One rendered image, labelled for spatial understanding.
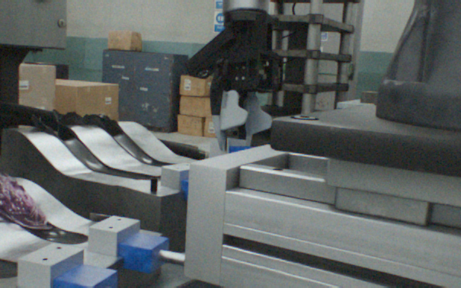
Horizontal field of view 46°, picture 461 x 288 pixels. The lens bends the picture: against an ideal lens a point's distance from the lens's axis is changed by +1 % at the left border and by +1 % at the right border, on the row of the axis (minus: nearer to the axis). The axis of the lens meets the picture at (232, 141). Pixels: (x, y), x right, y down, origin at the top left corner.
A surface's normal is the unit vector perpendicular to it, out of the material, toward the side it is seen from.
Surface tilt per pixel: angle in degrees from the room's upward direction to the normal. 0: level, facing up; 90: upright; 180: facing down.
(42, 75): 86
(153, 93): 90
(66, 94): 90
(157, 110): 90
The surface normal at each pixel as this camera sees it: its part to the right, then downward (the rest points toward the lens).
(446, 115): -0.69, 0.06
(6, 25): 0.79, 0.14
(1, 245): 0.37, -0.90
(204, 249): -0.49, 0.10
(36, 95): 0.92, -0.01
